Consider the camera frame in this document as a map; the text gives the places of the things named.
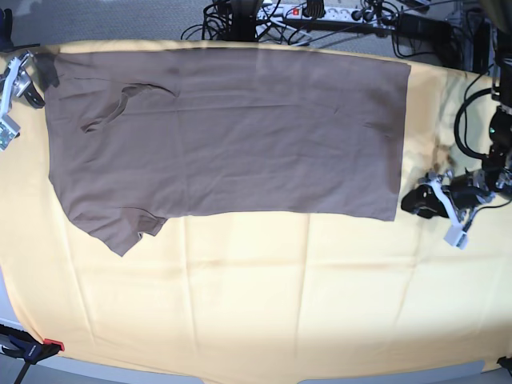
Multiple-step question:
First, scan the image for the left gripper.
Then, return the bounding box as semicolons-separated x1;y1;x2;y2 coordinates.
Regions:
401;171;495;218

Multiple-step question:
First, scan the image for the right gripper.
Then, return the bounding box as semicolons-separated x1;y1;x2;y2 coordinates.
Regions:
11;54;59;109

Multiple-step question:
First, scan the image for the brown T-shirt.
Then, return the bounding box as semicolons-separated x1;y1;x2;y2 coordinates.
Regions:
45;48;411;255

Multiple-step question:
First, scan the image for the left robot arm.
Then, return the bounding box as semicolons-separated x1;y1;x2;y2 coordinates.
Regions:
401;1;511;220

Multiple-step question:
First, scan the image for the black power adapter box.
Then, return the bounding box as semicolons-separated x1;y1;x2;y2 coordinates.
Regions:
395;14;453;44

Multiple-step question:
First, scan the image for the black upright box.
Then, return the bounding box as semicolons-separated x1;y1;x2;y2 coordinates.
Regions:
472;19;494;74

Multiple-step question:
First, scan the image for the black clamp at right edge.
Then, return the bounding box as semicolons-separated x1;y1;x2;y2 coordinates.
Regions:
497;356;512;374

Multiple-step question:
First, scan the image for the white power strip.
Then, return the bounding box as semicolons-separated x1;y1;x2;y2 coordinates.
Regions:
258;4;395;30

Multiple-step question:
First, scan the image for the yellow table cloth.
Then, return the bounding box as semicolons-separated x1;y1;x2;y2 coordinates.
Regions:
0;39;512;384

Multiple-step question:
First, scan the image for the blue red bar clamp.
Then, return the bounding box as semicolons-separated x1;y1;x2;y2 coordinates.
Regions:
1;324;65;384

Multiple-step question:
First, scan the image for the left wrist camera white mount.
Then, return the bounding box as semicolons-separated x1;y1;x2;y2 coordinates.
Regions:
422;170;474;250

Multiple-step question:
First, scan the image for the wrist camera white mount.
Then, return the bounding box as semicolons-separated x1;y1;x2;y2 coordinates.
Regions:
422;170;474;250
1;50;33;151

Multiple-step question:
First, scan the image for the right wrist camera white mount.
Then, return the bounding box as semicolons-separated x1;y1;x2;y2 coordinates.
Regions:
1;50;33;151

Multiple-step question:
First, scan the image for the black cable bundle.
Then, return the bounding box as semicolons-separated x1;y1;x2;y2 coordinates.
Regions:
179;0;317;47

